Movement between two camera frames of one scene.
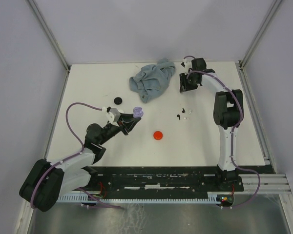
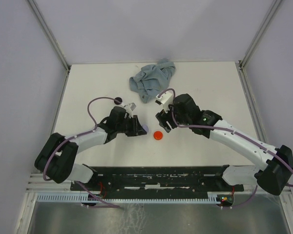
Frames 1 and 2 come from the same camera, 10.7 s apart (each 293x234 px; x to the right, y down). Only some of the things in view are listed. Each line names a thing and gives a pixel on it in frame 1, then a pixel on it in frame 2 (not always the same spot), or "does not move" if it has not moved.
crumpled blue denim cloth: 153,80 does not move
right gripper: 183,87 -> 162,117
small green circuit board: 226,200 does not move
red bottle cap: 157,135 does not move
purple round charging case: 137,112 -> 146,127
